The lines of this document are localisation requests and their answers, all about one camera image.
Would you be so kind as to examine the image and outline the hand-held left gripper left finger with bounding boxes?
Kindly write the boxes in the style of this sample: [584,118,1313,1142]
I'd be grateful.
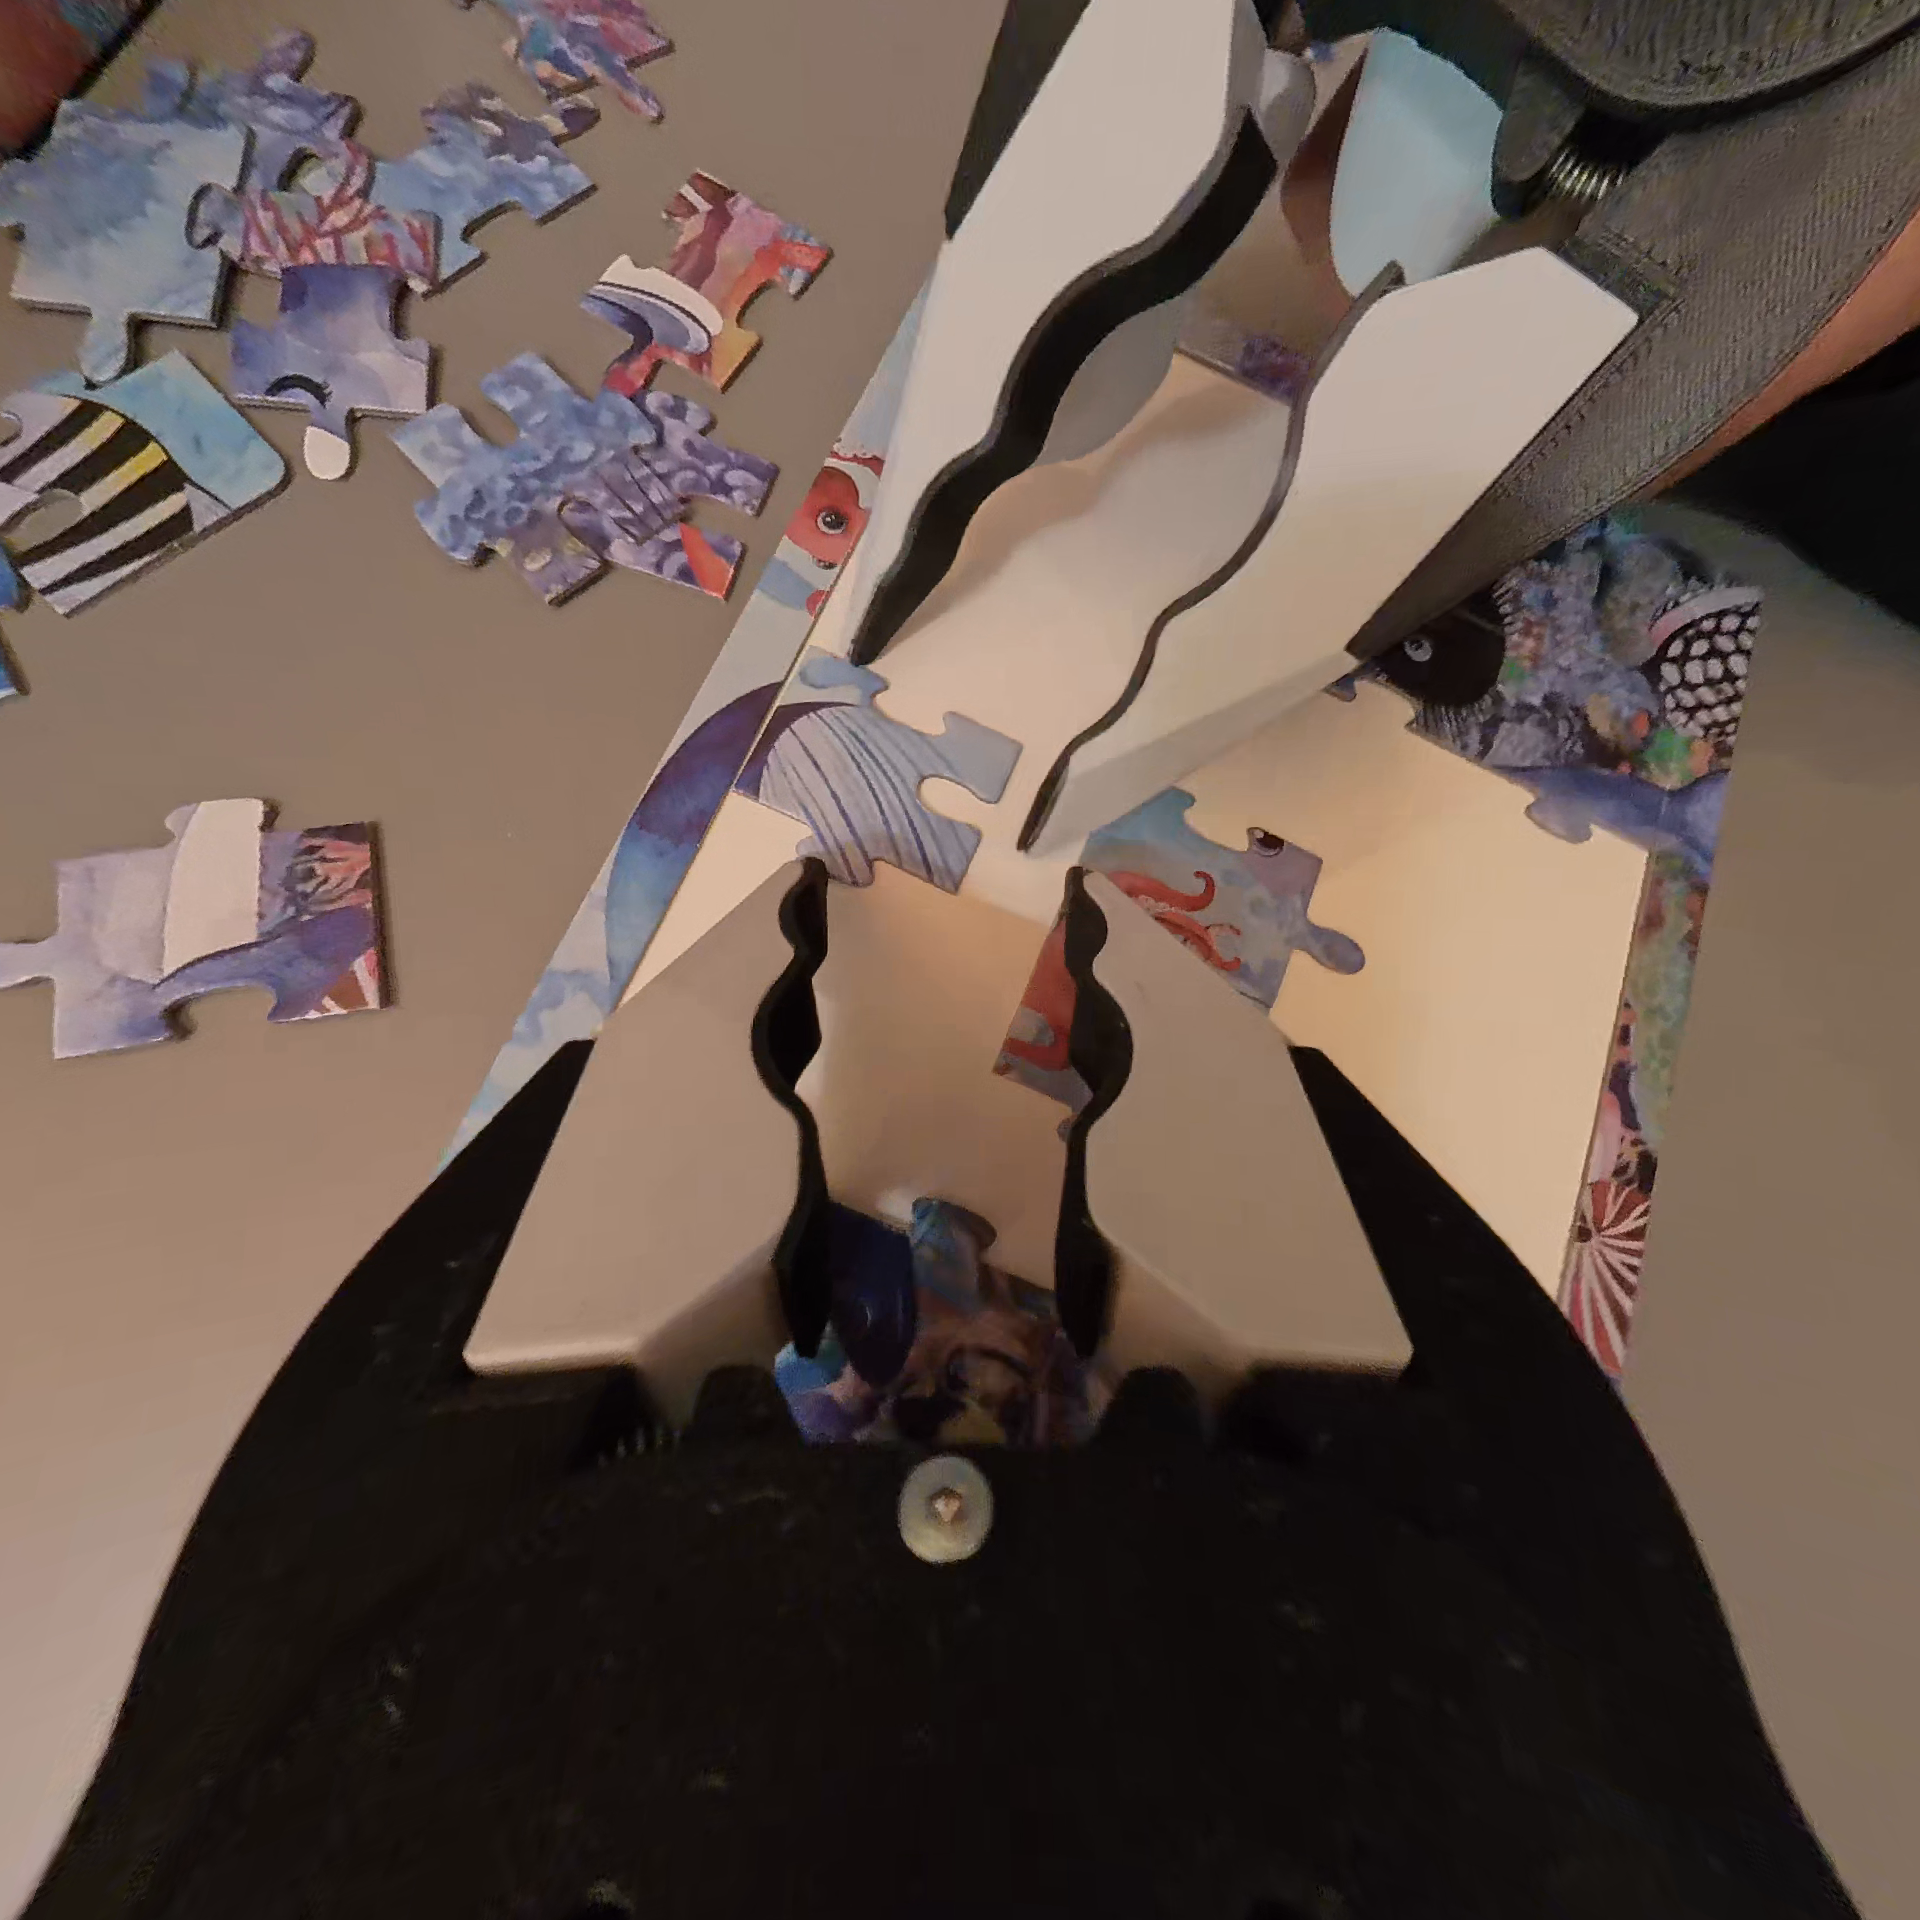
[462,854,836,1424]

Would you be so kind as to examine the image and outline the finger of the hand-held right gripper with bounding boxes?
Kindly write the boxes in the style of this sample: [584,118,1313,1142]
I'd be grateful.
[1018,244,1643,856]
[844,0,1284,670]

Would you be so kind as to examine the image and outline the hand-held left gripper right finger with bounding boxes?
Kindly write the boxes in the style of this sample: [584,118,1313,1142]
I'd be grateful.
[1049,863,1417,1385]

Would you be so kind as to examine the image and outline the jigsaw puzzle frame tray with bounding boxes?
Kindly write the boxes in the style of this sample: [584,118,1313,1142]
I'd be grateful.
[438,224,1770,1441]

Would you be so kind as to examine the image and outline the red octopus jigsaw piece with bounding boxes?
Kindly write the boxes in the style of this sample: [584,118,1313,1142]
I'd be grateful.
[1083,791,1366,1011]
[995,896,1130,1119]

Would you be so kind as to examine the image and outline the striped whale jigsaw piece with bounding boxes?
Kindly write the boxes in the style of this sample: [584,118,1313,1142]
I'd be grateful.
[737,651,1025,896]

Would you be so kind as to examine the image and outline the person's right hand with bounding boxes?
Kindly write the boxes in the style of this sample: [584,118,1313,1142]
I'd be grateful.
[1184,105,1360,376]

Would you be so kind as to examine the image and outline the assembled jigsaw puzzle section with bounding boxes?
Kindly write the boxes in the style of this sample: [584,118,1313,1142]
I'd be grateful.
[773,329,1764,1441]

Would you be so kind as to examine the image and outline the scattered loose jigsaw pieces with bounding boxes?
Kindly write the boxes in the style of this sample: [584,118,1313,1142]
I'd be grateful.
[0,0,835,1057]

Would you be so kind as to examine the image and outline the illustrated puzzle box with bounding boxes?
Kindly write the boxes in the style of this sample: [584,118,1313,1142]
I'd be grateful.
[0,0,160,160]

